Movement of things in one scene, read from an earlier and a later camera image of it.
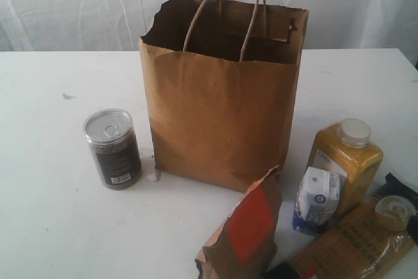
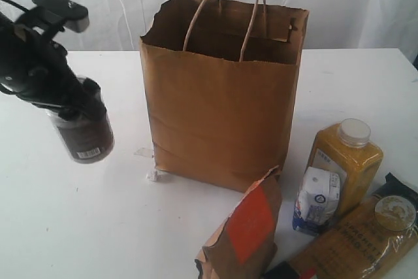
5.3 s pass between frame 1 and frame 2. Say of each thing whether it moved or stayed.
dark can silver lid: moved
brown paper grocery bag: stayed
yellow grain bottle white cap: stayed
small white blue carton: stayed
